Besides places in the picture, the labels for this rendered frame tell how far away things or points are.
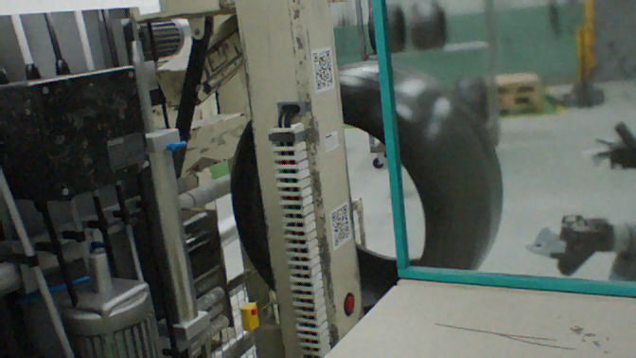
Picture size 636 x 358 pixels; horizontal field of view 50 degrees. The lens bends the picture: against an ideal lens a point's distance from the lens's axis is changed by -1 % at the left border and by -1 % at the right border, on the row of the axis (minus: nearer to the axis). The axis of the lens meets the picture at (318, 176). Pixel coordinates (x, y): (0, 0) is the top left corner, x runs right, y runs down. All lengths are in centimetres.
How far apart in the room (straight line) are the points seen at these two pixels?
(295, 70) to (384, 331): 57
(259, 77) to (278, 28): 9
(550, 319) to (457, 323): 10
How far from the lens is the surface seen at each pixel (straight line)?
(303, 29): 118
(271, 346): 157
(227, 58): 167
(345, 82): 139
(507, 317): 77
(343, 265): 130
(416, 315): 78
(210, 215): 161
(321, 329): 127
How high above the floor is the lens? 160
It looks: 13 degrees down
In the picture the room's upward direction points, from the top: 7 degrees counter-clockwise
